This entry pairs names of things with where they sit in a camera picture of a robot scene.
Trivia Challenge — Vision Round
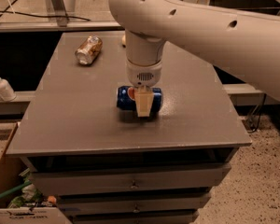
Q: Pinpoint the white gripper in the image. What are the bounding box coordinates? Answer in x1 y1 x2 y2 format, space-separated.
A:
126 60 162 117

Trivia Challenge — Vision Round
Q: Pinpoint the blue pepsi can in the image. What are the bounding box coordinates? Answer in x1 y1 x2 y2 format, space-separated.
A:
117 86 162 112

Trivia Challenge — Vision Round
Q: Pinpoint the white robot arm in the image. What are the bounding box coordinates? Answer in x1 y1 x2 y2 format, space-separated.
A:
109 0 280 102

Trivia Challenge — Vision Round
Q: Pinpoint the brown crushed soda can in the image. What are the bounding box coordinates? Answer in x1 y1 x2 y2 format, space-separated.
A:
75 35 103 65

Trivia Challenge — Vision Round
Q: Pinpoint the yellow sponge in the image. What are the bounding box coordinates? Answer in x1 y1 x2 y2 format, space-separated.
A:
121 35 126 47

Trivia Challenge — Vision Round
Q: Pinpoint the grey drawer cabinet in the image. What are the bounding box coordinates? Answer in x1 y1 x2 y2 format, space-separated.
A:
8 31 251 224

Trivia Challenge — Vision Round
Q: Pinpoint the white pump bottle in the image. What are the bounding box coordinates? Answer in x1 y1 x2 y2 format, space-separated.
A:
0 78 16 102

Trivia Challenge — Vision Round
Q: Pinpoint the white printed box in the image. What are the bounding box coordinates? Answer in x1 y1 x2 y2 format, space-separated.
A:
0 207 72 224

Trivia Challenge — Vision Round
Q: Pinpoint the cardboard box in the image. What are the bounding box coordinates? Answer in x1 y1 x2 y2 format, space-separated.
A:
0 122 25 208

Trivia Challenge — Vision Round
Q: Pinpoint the metal rail frame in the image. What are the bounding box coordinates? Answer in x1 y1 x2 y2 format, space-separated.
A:
8 0 280 39

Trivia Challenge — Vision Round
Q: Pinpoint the black cable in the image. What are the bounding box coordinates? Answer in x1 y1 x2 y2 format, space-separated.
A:
0 0 91 22

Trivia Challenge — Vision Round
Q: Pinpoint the green hose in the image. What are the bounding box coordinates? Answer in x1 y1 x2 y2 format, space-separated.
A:
0 180 33 203

